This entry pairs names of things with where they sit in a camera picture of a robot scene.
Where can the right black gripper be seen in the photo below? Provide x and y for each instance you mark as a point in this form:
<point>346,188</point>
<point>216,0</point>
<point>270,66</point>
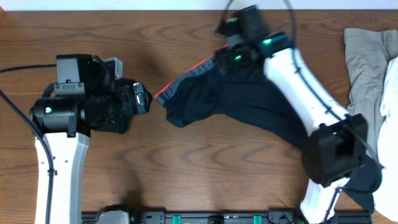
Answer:
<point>226,65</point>

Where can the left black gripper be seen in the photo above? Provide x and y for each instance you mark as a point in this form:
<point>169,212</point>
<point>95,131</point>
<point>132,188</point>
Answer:
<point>138,98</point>

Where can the black leggings with grey waistband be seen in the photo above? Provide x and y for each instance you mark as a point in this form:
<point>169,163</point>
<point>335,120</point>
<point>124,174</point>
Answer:
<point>241,92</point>

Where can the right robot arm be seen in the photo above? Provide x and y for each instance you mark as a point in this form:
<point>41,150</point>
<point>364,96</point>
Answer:
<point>336,146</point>

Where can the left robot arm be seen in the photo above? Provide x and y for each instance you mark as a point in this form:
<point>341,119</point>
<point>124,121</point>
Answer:
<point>90,94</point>

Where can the beige folded garment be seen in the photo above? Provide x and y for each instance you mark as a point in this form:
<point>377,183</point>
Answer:
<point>367,54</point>

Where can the white garment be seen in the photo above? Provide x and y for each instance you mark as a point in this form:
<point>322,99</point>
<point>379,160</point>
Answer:
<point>385,198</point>

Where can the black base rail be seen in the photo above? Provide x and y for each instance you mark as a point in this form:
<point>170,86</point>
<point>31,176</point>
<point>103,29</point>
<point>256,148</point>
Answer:
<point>124,214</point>

